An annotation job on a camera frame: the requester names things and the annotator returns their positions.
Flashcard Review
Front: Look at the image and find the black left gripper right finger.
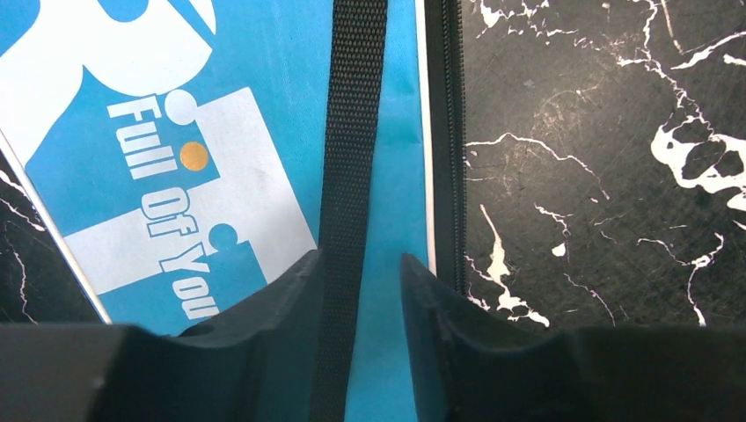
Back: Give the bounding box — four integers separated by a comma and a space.
400, 254, 745, 421

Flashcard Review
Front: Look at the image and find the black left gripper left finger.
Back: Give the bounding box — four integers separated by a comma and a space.
1, 251, 323, 421

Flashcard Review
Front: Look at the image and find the blue racket cover bag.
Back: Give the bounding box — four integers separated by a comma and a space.
0, 0, 469, 422

